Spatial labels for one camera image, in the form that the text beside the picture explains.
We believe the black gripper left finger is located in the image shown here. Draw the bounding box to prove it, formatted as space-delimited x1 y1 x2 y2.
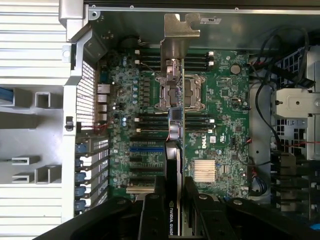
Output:
32 176 168 240

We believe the black expansion slot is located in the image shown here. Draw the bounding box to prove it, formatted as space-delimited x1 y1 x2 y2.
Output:
129 136 167 146

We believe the black plastic bracket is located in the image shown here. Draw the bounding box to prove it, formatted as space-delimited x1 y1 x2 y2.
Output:
271 149 320 218

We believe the green motherboard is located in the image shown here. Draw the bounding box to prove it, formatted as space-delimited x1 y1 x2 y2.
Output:
96 48 251 201

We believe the green graphics card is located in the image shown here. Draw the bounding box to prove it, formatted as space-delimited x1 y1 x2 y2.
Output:
159 13 201 237

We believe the green RAM stick with label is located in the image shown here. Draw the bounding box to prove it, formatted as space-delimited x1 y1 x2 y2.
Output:
137 127 215 134

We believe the grey parts rack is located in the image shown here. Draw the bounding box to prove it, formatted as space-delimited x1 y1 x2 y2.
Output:
0 84 63 186

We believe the hard disk in blue carrier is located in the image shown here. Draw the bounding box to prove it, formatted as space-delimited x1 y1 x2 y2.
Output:
0 86 15 107

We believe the blue expansion slot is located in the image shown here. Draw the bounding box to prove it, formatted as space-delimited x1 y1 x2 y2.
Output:
129 146 167 153

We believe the open grey PC case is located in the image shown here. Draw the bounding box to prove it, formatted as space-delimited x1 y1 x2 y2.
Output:
58 0 320 240

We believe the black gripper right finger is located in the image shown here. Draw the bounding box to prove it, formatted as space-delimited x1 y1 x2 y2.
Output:
184 176 320 240

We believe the CPU socket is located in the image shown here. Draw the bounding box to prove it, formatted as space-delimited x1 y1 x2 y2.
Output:
153 73 207 111

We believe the thin black looped wire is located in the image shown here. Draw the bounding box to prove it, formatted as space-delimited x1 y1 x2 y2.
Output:
259 26 315 88

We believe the silver metal drive bracket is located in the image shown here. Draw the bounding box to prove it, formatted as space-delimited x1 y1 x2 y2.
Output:
272 88 320 161

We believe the silver finned heatsink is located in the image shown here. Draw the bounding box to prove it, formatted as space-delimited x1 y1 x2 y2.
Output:
191 159 217 181

